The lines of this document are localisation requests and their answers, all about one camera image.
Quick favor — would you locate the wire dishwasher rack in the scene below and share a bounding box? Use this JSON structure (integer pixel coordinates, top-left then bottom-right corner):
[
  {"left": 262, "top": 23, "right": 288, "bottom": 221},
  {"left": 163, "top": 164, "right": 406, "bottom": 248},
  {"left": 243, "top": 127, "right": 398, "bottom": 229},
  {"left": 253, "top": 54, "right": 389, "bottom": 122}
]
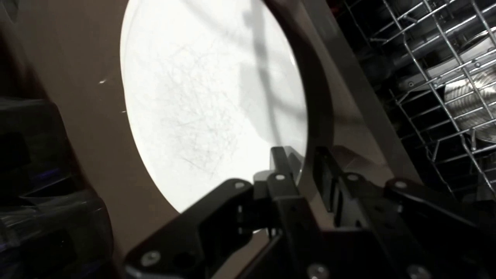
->
[{"left": 330, "top": 0, "right": 496, "bottom": 198}]

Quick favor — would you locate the black and steel stove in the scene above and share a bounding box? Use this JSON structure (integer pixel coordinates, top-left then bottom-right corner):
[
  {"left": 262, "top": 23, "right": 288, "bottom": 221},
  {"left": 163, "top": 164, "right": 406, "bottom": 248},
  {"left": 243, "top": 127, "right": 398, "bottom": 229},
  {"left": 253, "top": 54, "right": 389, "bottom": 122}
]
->
[{"left": 0, "top": 97, "right": 118, "bottom": 279}]

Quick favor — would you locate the white round plate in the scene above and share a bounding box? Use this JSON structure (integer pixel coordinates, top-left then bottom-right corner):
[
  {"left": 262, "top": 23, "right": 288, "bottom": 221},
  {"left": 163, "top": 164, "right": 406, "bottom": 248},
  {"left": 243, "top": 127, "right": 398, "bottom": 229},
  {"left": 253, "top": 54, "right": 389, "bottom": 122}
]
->
[{"left": 119, "top": 0, "right": 310, "bottom": 214}]

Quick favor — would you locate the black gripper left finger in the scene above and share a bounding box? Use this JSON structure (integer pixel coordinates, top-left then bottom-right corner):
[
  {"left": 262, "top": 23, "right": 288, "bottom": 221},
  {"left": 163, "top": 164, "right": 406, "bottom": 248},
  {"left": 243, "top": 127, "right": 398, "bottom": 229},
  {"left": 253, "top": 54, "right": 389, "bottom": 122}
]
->
[{"left": 121, "top": 146, "right": 332, "bottom": 279}]

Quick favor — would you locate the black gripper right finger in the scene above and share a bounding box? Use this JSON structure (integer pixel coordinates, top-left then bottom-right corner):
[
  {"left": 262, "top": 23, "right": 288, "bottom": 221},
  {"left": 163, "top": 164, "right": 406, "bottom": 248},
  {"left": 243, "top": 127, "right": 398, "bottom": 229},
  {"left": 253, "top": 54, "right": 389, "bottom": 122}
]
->
[{"left": 315, "top": 146, "right": 496, "bottom": 279}]

